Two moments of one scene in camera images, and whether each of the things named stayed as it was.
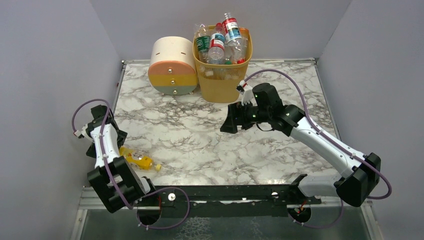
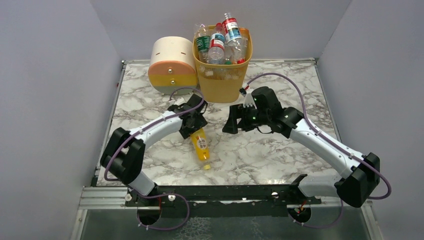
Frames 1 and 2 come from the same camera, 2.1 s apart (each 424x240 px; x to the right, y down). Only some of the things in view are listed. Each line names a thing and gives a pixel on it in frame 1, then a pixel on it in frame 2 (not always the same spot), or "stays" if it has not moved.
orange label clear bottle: x=243 y=46 stays
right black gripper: x=238 y=116 stays
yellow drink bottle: x=139 y=161 → x=199 y=140
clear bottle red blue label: x=230 y=26 stays
